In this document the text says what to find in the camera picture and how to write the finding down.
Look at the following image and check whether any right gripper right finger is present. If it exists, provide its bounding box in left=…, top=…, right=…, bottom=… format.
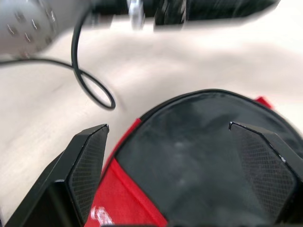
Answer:
left=228, top=122, right=303, bottom=227

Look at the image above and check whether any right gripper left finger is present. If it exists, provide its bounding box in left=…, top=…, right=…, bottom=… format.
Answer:
left=4, top=123, right=110, bottom=227

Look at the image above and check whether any black racket cover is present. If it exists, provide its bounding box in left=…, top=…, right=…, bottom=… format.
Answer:
left=84, top=88, right=303, bottom=227

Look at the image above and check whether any table tennis paddle black rubber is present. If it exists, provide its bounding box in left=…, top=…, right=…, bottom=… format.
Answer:
left=117, top=92, right=294, bottom=224

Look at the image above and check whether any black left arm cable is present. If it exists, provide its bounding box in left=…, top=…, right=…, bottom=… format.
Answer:
left=0, top=9, right=116, bottom=110

